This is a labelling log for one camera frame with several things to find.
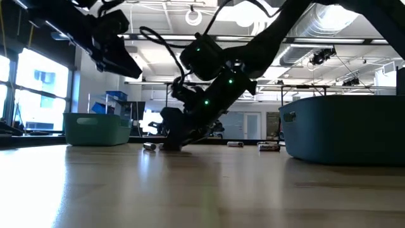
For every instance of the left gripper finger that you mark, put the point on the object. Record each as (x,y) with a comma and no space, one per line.
(120,60)

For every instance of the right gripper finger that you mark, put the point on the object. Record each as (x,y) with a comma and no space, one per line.
(174,126)

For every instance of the dark teal plastic bin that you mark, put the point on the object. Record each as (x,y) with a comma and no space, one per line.
(341,133)

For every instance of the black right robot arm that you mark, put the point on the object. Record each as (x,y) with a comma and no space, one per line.
(269,38)

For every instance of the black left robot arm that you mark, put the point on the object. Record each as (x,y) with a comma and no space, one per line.
(63,22)

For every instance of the blue storage bin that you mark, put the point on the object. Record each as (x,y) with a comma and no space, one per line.
(98,108)
(117,96)

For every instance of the black computer monitor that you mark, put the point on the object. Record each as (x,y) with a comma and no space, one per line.
(136,110)

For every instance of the light green plastic bin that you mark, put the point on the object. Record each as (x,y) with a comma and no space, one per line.
(95,133)

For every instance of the black ceiling spotlight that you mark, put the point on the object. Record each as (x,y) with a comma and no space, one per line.
(351,82)
(322,56)

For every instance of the long ceiling light bar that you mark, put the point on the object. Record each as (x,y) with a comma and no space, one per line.
(329,40)

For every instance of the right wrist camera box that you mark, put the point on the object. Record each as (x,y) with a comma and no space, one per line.
(186,95)

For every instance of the silver ceiling air duct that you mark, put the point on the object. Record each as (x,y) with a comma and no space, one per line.
(322,22)

